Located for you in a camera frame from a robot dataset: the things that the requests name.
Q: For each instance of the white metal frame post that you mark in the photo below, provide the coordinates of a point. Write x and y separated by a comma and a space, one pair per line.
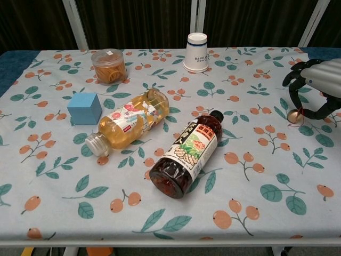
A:
313, 22
197, 16
76, 24

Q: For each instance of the dark tea bottle black cap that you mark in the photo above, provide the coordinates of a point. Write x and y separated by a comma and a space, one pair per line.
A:
186, 154

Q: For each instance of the orange object under table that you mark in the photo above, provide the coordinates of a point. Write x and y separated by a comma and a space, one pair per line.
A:
99, 251

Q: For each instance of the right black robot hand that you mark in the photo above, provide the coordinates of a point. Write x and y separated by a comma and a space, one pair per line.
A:
326, 77

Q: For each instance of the yellow tea bottle white cap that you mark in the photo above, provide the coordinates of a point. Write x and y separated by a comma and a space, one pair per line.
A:
133, 121

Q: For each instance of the clear jar of rubber bands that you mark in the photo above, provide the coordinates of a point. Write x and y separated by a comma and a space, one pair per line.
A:
109, 66

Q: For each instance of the floral fruit print tablecloth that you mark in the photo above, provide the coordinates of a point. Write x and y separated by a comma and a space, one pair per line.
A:
170, 186

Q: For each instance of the white paper cup blue stripe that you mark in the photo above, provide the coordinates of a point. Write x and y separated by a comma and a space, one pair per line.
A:
196, 54

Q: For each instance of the light blue cube block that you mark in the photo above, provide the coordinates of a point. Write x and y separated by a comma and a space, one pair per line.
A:
84, 108

